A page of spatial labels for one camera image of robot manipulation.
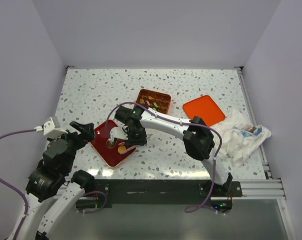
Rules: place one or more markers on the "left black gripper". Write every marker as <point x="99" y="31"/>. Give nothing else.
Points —
<point x="87" y="133"/>

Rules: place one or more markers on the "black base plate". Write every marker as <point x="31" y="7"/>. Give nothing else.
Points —
<point x="129" y="191"/>

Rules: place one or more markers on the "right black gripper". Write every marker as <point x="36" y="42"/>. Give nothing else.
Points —
<point x="141" y="141"/>

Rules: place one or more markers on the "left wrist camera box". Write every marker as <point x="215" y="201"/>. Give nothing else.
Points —
<point x="52" y="129"/>

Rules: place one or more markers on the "red cookie tray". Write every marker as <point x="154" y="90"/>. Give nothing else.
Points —
<point x="106" y="150"/>

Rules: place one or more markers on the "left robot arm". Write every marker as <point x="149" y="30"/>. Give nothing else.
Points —
<point x="41" y="213"/>

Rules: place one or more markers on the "orange box lid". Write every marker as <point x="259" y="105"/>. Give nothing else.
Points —
<point x="205" y="108"/>

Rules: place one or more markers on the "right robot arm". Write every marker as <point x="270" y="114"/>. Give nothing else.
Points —
<point x="201" y="142"/>

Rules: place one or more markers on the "orange compartment cookie box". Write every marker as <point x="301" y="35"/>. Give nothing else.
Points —
<point x="163" y="100"/>

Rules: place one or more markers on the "white crumpled plastic bag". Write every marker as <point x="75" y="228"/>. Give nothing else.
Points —
<point x="240" y="138"/>

